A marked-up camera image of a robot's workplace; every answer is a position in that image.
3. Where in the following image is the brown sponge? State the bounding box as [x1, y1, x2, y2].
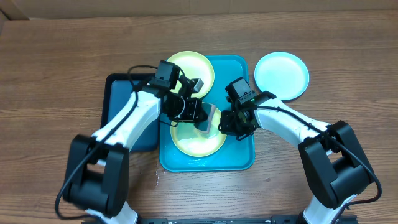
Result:
[194, 103, 216, 134]

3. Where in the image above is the yellow plate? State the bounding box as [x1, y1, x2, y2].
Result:
[167, 51, 215, 98]
[170, 108, 226, 157]

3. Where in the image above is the light blue plate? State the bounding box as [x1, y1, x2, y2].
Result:
[254, 52, 310, 101]

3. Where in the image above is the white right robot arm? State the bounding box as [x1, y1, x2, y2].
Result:
[218, 90, 375, 223]

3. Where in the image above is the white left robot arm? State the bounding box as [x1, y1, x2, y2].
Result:
[55, 86, 215, 223]

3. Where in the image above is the blue plastic tray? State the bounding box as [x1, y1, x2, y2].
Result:
[159, 55, 255, 172]

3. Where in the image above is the black tray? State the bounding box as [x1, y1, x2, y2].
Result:
[100, 73, 160, 152]

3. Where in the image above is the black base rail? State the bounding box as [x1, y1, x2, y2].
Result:
[82, 214, 358, 224]

